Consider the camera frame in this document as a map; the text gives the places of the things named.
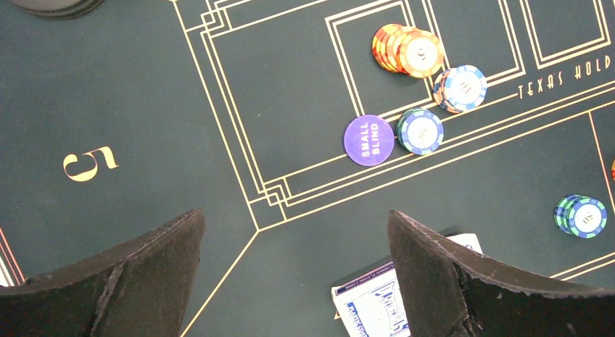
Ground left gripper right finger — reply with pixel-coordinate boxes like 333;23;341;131
387;210;614;336

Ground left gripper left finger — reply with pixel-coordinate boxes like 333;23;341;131
1;209;205;336

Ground green blue chip stack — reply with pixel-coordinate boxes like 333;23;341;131
553;194;608;238

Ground green blue chips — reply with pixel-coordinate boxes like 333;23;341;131
396;108;444;155

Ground purple small blind button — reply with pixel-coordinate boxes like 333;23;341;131
343;115;395;167

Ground peach blue chips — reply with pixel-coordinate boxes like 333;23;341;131
432;65;487;114

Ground orange chips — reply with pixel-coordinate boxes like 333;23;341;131
371;23;445;78

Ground blue playing card deck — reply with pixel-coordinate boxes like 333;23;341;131
330;233;484;337

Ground green poker table mat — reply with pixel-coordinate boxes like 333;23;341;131
0;0;615;337

